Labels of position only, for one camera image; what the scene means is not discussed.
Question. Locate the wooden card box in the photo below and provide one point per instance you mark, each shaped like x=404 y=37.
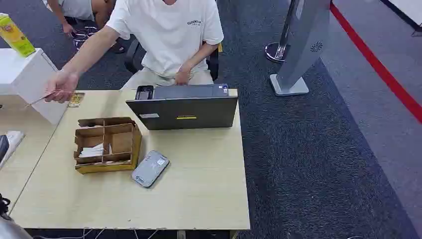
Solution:
x=108 y=165

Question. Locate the person's hand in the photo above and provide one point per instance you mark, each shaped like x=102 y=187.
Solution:
x=62 y=85
x=182 y=76

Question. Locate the green yellow drink carton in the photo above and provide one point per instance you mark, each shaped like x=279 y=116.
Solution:
x=14 y=36

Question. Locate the grey card reader device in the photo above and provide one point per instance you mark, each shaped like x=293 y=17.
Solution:
x=150 y=169

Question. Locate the dark grey laptop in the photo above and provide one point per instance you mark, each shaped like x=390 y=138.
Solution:
x=184 y=113

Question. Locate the chrome stanchion post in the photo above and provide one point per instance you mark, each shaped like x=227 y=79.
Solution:
x=275 y=52

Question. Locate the black flat device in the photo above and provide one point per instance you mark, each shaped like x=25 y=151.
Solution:
x=3 y=146

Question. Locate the white flat pad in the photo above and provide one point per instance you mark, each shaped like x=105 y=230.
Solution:
x=14 y=140

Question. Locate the person's left hand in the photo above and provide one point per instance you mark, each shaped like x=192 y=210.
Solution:
x=182 y=76

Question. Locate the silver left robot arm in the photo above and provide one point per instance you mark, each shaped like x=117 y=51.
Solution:
x=10 y=231

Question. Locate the crouching person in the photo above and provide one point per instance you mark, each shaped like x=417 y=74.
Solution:
x=79 y=8

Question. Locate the white cards stack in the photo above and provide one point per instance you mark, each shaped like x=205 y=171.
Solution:
x=92 y=151

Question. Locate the black phone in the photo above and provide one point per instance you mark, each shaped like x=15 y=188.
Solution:
x=144 y=93

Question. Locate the white box cabinet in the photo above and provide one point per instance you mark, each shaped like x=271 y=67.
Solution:
x=26 y=76

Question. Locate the white wall panel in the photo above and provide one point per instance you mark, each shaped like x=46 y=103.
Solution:
x=408 y=8

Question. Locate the seated person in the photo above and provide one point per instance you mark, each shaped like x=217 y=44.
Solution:
x=171 y=39

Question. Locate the person's right hand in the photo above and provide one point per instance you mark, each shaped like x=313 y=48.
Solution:
x=62 y=85

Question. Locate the black office chair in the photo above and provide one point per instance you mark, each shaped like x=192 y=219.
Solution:
x=133 y=59

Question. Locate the yellow printed card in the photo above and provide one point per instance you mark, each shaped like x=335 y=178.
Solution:
x=76 y=99

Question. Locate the grey kiosk stand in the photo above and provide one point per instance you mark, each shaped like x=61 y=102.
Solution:
x=305 y=43

